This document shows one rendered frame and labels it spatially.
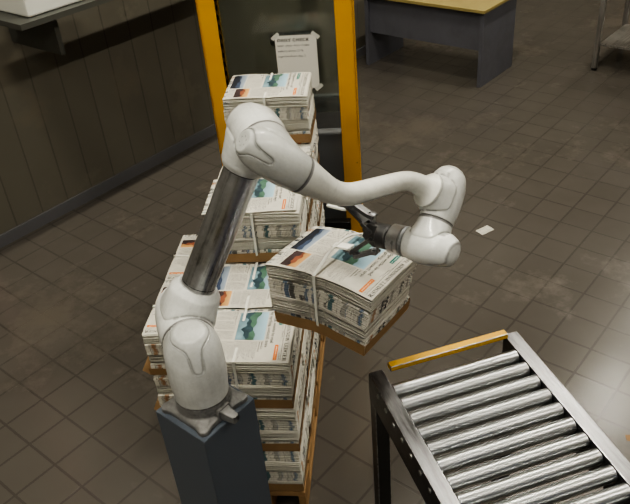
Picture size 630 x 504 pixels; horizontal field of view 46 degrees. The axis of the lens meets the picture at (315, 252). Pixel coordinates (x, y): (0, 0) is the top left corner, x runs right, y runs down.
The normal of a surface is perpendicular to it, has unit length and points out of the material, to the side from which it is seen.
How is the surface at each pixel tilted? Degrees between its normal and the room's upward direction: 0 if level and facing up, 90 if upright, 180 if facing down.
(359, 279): 5
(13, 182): 90
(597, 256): 0
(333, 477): 0
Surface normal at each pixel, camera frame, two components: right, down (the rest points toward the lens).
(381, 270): 0.08, -0.80
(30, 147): 0.77, 0.31
